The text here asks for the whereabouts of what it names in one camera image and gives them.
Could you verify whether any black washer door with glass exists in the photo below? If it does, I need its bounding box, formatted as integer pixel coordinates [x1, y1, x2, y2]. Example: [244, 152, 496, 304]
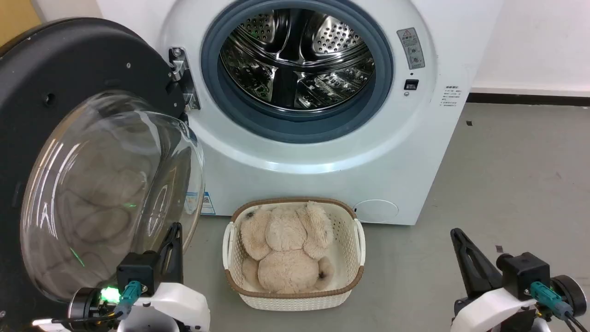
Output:
[0, 18, 206, 332]

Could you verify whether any teal-plug left gripper cable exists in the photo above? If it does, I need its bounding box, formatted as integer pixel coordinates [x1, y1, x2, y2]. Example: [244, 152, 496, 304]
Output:
[50, 280, 142, 324]

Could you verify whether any grey warning label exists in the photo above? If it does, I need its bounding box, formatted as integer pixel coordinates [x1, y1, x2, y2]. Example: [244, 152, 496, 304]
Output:
[397, 27, 426, 71]

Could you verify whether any round white filter cover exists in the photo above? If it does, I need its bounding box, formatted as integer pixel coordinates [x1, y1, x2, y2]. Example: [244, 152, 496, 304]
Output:
[354, 199, 400, 224]

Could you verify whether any teal-plug right gripper cable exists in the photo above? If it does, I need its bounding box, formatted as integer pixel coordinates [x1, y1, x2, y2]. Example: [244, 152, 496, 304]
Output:
[530, 281, 590, 332]

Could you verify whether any metal door hinge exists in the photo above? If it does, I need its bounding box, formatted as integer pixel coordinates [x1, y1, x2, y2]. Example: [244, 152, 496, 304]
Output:
[168, 46, 201, 112]

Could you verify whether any black wall baseboard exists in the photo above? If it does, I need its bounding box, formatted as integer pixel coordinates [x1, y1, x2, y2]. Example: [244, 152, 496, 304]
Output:
[466, 93, 590, 107]

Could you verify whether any beige plush toy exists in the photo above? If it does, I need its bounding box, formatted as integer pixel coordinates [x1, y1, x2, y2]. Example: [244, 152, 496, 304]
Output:
[239, 201, 335, 295]

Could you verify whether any yellow wooden panel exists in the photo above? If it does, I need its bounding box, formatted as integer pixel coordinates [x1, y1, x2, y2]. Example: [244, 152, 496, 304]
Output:
[0, 0, 42, 47]

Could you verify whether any blue energy sticker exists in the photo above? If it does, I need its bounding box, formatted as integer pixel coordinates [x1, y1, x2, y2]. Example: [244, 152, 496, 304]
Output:
[184, 191, 217, 216]

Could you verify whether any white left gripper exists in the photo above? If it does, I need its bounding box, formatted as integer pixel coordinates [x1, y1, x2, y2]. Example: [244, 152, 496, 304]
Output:
[118, 222, 211, 332]

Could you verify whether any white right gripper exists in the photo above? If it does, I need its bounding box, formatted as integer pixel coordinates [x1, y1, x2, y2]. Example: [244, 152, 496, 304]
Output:
[450, 228, 539, 332]

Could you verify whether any white woven laundry basket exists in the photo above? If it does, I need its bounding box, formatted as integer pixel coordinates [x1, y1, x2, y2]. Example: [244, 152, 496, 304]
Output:
[222, 197, 366, 311]

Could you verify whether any teal-plug gripper cable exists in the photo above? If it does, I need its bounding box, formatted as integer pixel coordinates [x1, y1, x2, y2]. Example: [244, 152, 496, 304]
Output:
[530, 281, 590, 332]
[50, 280, 142, 324]

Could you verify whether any white front-load washing machine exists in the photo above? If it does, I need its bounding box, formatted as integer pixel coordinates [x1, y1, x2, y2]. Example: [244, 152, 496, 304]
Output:
[96, 0, 504, 226]

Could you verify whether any stainless steel drum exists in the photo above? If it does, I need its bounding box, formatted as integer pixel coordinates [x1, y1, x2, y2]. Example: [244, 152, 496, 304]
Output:
[219, 8, 376, 113]

